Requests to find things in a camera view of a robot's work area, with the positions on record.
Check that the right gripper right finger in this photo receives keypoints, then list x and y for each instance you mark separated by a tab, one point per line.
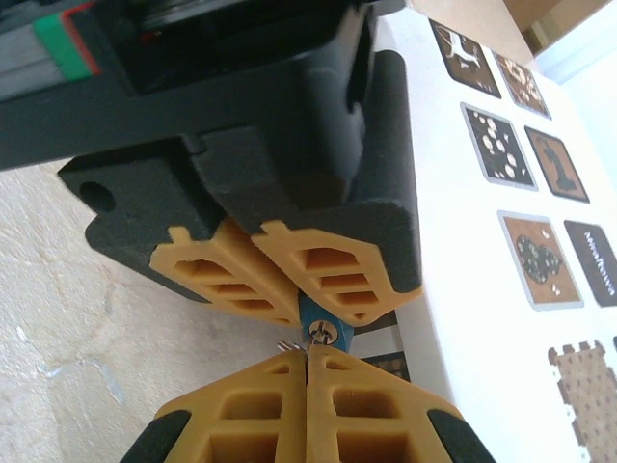
366	386

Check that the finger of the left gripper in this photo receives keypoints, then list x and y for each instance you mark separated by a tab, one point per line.
385	231
144	193

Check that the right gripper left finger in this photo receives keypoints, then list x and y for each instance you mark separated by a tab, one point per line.
260	386

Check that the small blue padlock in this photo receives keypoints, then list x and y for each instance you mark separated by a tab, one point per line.
341	334

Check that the white box with picture tiles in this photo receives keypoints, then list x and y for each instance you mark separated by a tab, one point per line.
458	241

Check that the brown wooden board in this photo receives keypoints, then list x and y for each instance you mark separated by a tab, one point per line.
472	19

